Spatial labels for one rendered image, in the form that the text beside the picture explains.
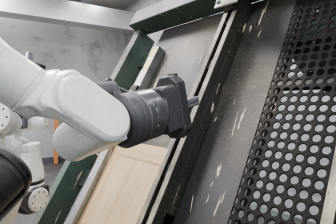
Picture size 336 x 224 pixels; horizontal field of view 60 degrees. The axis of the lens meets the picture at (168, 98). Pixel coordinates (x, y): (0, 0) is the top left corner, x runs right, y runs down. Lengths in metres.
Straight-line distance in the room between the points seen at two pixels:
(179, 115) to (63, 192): 0.97
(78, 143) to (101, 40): 7.99
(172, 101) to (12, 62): 0.27
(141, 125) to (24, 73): 0.17
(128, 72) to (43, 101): 1.17
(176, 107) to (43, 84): 0.24
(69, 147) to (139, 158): 0.63
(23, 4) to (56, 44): 1.63
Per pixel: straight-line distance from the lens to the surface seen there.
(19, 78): 0.39
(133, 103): 0.44
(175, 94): 0.53
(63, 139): 0.44
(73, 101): 0.37
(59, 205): 1.43
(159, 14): 1.44
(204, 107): 0.90
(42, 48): 7.96
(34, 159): 1.11
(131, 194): 1.01
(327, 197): 0.61
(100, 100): 0.39
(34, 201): 1.10
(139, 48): 1.58
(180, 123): 0.54
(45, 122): 1.08
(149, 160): 1.01
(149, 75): 1.30
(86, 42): 8.24
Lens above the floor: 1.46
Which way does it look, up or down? 1 degrees up
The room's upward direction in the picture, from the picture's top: straight up
